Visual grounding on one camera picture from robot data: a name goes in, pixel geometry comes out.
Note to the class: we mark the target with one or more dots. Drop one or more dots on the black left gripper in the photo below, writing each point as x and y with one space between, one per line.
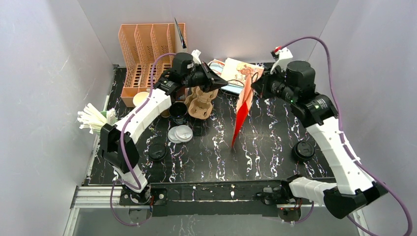
206 77

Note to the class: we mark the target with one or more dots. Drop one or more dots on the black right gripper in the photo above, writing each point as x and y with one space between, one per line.
265 84

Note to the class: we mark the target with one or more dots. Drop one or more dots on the brown pulp cup carrier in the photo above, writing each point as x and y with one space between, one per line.
199 103

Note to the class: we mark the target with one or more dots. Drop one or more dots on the orange paper bag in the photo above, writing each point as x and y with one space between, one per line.
243 106

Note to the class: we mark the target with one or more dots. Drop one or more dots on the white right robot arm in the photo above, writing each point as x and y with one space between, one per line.
353 187

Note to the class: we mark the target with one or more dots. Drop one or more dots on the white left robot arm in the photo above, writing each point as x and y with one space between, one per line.
118 141

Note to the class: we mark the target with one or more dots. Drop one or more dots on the light blue paper bag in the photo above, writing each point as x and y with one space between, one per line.
217 66

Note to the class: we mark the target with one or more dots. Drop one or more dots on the black paper cup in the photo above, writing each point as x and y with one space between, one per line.
178 112

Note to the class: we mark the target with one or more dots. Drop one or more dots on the grey folder in organizer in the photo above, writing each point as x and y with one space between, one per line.
180 41

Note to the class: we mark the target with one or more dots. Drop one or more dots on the white cup lid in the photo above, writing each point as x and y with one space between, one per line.
183 133

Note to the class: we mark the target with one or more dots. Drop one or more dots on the black cup lid right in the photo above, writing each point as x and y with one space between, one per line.
303 151

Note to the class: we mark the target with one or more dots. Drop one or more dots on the black cup lid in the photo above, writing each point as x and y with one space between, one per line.
303 151
157 152

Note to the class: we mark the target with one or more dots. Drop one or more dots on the white cup lid underneath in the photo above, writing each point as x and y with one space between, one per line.
172 136

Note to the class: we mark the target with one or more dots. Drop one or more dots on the orange plastic file organizer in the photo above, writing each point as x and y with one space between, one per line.
141 45

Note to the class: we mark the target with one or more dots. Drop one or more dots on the black cup lid left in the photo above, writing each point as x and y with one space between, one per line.
157 152

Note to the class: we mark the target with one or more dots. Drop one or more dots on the white wrapped straws bundle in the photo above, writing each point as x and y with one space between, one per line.
90 118

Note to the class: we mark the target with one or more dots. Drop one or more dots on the aluminium rail frame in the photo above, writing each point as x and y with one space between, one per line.
96 212

